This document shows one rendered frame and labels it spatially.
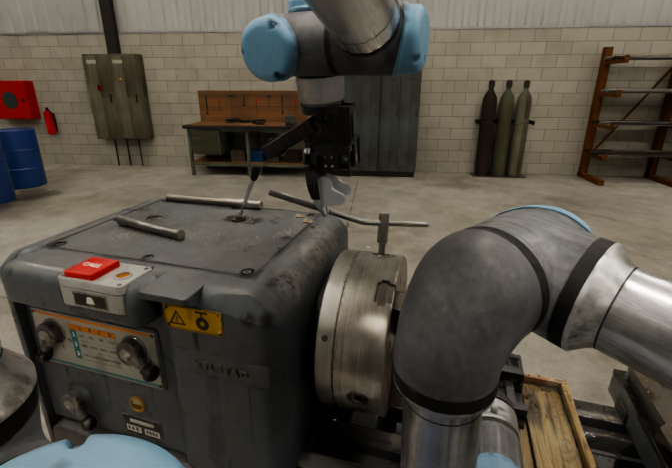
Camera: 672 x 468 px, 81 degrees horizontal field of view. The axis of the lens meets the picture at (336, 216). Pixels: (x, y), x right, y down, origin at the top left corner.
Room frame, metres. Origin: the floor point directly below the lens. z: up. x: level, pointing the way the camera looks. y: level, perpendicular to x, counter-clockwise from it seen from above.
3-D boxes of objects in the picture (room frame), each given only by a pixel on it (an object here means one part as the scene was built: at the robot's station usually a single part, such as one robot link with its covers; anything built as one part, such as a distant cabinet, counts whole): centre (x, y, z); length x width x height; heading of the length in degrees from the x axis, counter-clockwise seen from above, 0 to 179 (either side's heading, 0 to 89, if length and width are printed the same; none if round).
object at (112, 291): (0.60, 0.40, 1.23); 0.13 x 0.08 x 0.05; 73
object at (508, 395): (0.53, -0.26, 1.08); 0.12 x 0.09 x 0.08; 162
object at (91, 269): (0.61, 0.42, 1.26); 0.06 x 0.06 x 0.02; 73
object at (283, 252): (0.79, 0.31, 1.06); 0.59 x 0.48 x 0.39; 73
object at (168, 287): (0.56, 0.26, 1.24); 0.09 x 0.08 x 0.03; 73
